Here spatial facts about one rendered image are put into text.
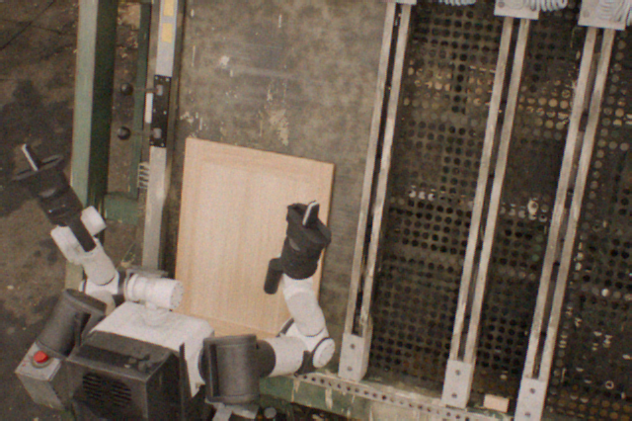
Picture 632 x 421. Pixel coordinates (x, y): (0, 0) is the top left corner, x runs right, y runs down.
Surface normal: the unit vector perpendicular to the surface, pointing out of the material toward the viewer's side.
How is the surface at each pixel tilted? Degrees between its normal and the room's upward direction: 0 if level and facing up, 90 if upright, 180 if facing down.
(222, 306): 55
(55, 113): 0
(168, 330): 23
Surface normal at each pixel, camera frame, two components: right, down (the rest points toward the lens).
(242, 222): -0.32, 0.19
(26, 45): -0.09, -0.68
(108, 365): 0.07, -0.92
